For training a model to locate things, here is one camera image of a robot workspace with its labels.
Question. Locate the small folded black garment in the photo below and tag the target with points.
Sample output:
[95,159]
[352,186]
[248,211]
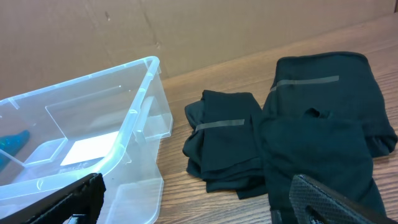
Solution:
[221,149]

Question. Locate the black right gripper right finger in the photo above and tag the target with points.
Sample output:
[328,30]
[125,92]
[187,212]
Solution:
[314,202]

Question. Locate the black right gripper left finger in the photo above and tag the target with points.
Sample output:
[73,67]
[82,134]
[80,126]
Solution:
[80,202]

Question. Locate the clear plastic storage bin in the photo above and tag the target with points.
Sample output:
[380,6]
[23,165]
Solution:
[109,122]

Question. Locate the brown cardboard backdrop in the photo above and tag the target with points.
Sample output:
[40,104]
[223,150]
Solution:
[48,42]

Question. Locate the sparkly blue garment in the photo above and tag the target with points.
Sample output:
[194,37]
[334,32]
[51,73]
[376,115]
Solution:
[12,144]

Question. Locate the large folded black garment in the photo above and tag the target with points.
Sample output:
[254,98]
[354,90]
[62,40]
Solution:
[324,117]

